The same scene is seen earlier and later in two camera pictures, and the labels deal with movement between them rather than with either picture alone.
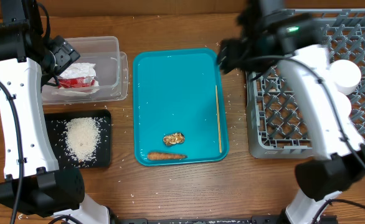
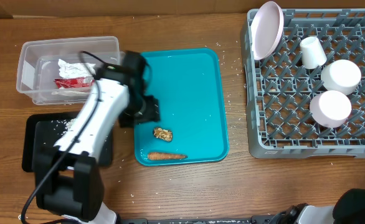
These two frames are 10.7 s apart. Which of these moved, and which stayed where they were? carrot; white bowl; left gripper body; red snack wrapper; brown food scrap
Moved: left gripper body; brown food scrap
Stayed: white bowl; carrot; red snack wrapper
